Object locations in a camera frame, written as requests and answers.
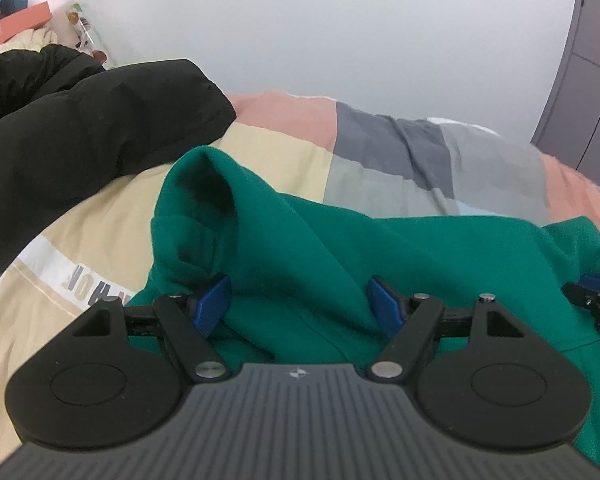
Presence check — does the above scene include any cream cloth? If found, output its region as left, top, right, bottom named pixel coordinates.
left=0, top=27, right=58, bottom=53

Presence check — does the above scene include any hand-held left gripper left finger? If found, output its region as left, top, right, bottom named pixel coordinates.
left=72, top=273, right=232, bottom=384

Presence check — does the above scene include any black puffer jacket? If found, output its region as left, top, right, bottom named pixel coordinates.
left=0, top=42, right=238, bottom=286

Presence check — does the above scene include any grey door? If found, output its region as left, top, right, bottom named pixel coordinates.
left=530, top=0, right=600, bottom=178

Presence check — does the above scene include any patchwork bed blanket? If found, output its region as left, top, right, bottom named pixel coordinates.
left=0, top=91, right=600, bottom=456

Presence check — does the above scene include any printed plastic bag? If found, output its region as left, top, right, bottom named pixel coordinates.
left=65, top=2, right=113, bottom=68

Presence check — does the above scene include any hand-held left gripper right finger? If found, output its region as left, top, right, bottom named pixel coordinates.
left=366, top=275, right=531, bottom=383

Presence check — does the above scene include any green hoodie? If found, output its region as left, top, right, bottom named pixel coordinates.
left=122, top=146, right=600, bottom=471

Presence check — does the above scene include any pink box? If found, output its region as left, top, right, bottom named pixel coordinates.
left=0, top=2, right=52, bottom=48

